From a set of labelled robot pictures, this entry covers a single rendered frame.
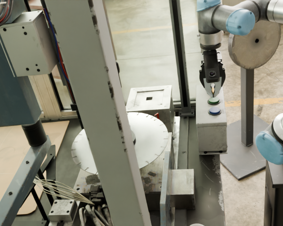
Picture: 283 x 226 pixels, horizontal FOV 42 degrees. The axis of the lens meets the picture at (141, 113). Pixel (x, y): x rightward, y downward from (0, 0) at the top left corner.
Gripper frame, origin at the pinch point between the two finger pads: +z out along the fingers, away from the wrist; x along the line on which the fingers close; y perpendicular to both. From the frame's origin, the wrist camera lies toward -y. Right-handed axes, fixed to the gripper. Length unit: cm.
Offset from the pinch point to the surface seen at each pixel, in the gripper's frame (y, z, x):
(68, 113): 24, 20, 68
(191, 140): 2.6, 22.7, 9.5
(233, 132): 99, 96, -15
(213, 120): -4.9, 7.6, 0.4
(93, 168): -34, 2, 38
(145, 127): -13.6, 2.4, 23.9
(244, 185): 48, 98, -17
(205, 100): 8.9, 7.7, 3.0
